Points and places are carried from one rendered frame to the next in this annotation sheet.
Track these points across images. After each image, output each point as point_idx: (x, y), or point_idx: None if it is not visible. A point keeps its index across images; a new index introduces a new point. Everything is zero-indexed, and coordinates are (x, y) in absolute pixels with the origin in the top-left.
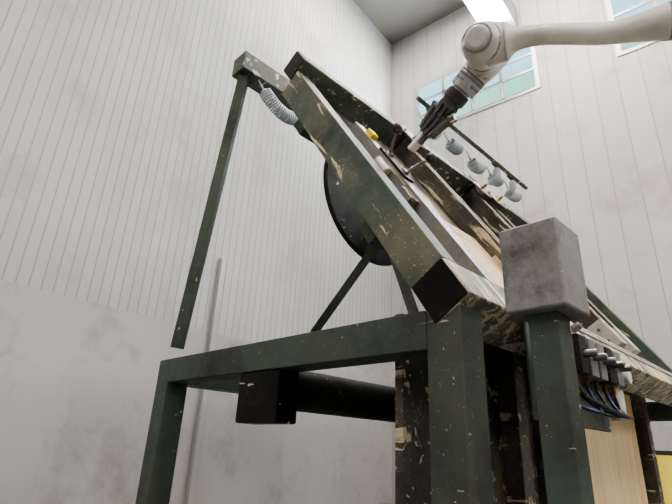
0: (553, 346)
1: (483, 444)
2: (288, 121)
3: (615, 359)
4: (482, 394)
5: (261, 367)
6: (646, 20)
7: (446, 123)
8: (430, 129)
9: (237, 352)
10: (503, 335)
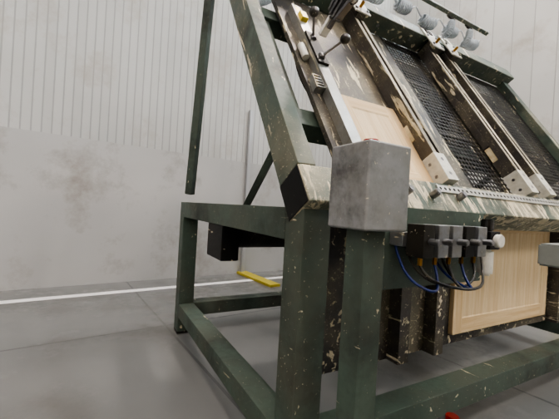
0: (358, 261)
1: (316, 316)
2: None
3: (467, 242)
4: (321, 278)
5: (215, 222)
6: None
7: (348, 5)
8: (335, 12)
9: (206, 208)
10: None
